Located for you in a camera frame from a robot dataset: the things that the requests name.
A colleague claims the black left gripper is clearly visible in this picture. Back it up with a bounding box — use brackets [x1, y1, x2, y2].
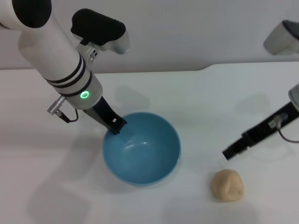
[84, 97, 128, 135]

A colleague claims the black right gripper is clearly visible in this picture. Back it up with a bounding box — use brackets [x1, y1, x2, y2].
[221, 101, 299, 161]

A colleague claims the beige egg yolk pastry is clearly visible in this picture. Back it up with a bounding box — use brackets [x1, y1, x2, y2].
[211, 169, 245, 203]

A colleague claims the blue bowl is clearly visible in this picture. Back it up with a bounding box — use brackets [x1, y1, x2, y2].
[102, 112, 182, 187]

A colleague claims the right arm connector cable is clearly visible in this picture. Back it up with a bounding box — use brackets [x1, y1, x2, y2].
[273, 113, 299, 142]

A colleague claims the arm connector cable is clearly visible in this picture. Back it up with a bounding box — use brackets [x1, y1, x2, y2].
[273, 113, 299, 142]
[47, 95, 79, 123]

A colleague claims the left arm connector cable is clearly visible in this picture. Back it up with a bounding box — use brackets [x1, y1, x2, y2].
[47, 95, 79, 123]

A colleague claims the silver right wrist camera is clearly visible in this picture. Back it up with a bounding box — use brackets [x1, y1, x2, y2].
[263, 20, 299, 56]

